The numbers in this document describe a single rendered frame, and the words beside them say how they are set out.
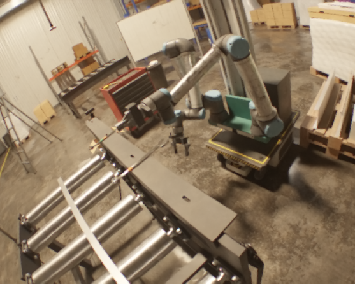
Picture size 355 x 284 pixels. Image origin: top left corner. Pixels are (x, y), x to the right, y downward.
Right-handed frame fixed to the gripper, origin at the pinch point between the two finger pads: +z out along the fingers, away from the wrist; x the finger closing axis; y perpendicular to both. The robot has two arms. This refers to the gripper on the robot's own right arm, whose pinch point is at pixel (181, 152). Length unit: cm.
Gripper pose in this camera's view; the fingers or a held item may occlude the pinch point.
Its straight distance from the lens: 159.6
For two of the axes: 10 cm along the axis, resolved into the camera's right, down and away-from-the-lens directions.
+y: 7.2, -2.8, 6.4
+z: 1.4, 9.5, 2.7
